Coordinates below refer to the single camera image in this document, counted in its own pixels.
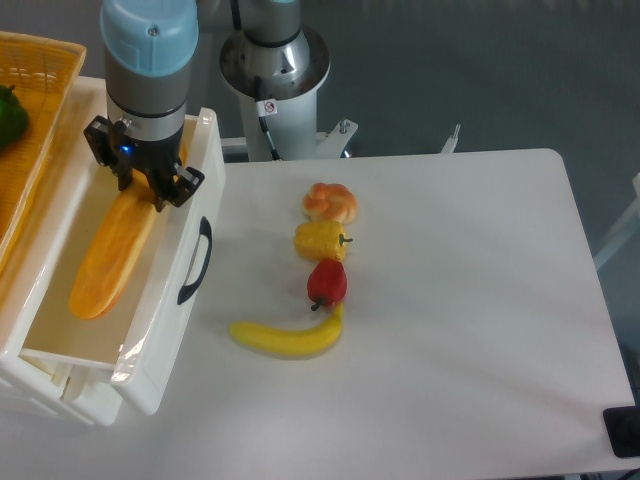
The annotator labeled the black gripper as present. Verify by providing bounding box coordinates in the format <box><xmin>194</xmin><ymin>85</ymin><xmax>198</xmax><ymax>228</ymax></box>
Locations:
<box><xmin>83</xmin><ymin>116</ymin><xmax>205</xmax><ymax>213</ymax></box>

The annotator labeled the long orange bread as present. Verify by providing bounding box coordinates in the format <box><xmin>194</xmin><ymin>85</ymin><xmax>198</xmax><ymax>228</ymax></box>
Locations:
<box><xmin>69</xmin><ymin>176</ymin><xmax>156</xmax><ymax>320</ymax></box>

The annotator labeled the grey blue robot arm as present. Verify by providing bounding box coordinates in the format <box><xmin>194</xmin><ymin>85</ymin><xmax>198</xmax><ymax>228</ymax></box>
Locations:
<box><xmin>84</xmin><ymin>1</ymin><xmax>316</xmax><ymax>210</ymax></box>

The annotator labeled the open upper white drawer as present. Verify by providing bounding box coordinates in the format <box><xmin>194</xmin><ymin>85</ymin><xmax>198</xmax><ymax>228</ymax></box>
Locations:
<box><xmin>19</xmin><ymin>108</ymin><xmax>225</xmax><ymax>425</ymax></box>

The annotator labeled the round twisted bread roll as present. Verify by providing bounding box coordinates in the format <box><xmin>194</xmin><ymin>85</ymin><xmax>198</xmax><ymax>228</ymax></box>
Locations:
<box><xmin>301</xmin><ymin>183</ymin><xmax>359</xmax><ymax>224</ymax></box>

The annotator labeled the white drawer cabinet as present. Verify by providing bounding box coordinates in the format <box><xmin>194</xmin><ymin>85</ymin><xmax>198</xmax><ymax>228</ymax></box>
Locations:
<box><xmin>1</xmin><ymin>77</ymin><xmax>122</xmax><ymax>426</ymax></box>

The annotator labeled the green bell pepper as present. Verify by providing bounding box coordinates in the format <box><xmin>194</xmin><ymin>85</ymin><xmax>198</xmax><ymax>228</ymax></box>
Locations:
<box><xmin>0</xmin><ymin>85</ymin><xmax>29</xmax><ymax>148</ymax></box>

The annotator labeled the yellow woven basket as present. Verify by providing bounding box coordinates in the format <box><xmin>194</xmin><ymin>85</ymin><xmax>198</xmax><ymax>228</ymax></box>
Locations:
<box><xmin>1</xmin><ymin>31</ymin><xmax>86</xmax><ymax>265</ymax></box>

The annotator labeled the yellow bell pepper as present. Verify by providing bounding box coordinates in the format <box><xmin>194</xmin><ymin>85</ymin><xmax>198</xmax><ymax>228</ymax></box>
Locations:
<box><xmin>293</xmin><ymin>220</ymin><xmax>353</xmax><ymax>261</ymax></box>

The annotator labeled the yellow banana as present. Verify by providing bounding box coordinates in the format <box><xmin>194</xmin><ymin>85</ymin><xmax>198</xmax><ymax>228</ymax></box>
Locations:
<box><xmin>228</xmin><ymin>303</ymin><xmax>344</xmax><ymax>359</ymax></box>

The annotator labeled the red bell pepper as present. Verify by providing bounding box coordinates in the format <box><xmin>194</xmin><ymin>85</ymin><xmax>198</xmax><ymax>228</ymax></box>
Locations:
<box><xmin>307</xmin><ymin>259</ymin><xmax>348</xmax><ymax>311</ymax></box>

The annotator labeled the black device at edge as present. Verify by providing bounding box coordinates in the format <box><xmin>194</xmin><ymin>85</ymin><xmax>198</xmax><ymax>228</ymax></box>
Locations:
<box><xmin>603</xmin><ymin>406</ymin><xmax>639</xmax><ymax>458</ymax></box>

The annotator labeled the black drawer handle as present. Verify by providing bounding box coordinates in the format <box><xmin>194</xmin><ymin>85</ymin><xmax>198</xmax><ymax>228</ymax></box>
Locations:
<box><xmin>177</xmin><ymin>216</ymin><xmax>213</xmax><ymax>305</ymax></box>

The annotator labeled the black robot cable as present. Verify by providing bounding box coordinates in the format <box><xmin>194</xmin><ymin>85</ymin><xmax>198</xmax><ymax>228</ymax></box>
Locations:
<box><xmin>253</xmin><ymin>74</ymin><xmax>284</xmax><ymax>162</ymax></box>

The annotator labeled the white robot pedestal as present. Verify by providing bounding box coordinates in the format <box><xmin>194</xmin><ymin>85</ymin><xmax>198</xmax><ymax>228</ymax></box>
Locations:
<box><xmin>220</xmin><ymin>26</ymin><xmax>358</xmax><ymax>162</ymax></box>

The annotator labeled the white frame at right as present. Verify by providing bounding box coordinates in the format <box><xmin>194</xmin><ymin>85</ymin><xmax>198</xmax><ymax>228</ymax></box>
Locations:
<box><xmin>593</xmin><ymin>174</ymin><xmax>639</xmax><ymax>271</ymax></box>

